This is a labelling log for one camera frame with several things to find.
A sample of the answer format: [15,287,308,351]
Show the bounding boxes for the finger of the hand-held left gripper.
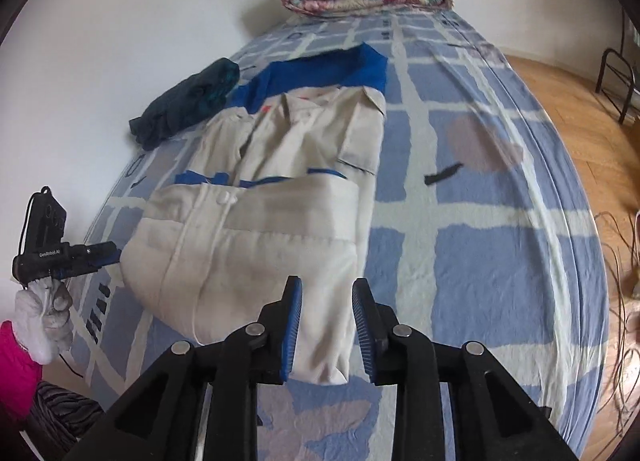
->
[70,242,122,277]

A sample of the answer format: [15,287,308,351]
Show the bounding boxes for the grey black striped cloth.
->
[27,381,107,457]

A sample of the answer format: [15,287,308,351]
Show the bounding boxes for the thin floor cables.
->
[595,211,640,438]

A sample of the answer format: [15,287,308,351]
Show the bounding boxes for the cream jacket with blue collar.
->
[120,42,388,386]

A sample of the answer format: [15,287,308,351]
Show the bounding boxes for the person's left forearm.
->
[0,320,43,423]

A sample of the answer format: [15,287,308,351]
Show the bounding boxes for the dark navy garment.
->
[129,57,241,150]

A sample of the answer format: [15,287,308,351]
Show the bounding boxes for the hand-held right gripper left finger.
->
[65,275,304,461]

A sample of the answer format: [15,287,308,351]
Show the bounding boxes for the bed with blue checked sheet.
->
[70,8,610,461]

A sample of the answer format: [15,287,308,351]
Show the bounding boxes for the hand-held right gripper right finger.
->
[351,278,576,461]

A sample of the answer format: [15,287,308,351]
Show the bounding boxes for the black metal rack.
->
[595,6,640,126]

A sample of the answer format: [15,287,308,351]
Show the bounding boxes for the person's left hand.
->
[14,277,75,363]

